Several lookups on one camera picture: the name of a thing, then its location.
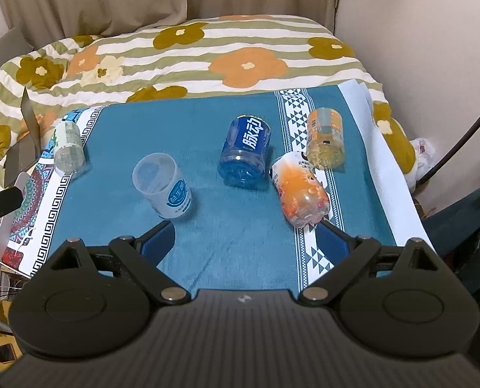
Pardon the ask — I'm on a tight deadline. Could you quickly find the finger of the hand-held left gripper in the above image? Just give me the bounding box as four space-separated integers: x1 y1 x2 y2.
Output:
0 187 25 247

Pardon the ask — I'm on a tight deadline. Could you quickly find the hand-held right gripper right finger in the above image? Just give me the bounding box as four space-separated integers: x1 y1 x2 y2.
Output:
298 220 446 306

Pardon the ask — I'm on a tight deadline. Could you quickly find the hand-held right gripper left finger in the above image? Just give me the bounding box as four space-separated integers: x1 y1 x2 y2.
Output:
42 220 189 304

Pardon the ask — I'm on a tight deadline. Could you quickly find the orange juice bottle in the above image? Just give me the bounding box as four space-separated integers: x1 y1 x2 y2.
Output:
269 151 331 228

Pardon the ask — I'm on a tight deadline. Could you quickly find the grey laptop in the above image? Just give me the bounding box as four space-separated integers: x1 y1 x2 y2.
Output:
4 87 43 187

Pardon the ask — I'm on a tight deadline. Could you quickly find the teal patterned cloth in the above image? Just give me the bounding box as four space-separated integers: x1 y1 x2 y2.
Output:
0 79 438 292

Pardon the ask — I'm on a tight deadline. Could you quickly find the clear white-label bottle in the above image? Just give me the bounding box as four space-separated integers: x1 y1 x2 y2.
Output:
48 120 86 176

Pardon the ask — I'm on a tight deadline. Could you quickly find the yellow tea bottle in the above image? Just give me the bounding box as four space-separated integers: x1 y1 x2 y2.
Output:
306 107 346 170

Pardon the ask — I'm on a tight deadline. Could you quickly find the white plastic bag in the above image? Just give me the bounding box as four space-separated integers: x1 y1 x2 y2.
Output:
405 137 440 184

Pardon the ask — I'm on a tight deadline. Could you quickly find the dark teal cloth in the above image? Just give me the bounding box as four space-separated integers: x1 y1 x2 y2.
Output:
422 186 480 296

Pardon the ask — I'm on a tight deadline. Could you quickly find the blue drink bottle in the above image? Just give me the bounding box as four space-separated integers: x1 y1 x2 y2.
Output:
218 115 272 189

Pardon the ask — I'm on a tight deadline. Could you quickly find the floral striped blanket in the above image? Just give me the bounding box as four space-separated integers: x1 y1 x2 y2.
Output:
0 14 416 207

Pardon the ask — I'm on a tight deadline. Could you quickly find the beige curtain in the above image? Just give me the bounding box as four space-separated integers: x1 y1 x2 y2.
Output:
0 0 346 53

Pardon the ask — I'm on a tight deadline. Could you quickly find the black cable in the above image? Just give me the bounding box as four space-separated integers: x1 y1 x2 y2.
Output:
420 97 480 187

